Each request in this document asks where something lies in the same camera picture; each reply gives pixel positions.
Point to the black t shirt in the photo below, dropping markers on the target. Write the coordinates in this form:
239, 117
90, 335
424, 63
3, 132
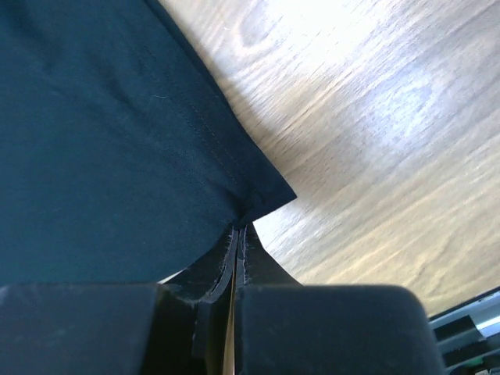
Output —
121, 159

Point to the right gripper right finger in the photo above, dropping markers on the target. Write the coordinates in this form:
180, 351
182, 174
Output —
260, 285

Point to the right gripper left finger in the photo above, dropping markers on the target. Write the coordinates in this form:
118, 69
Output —
194, 312

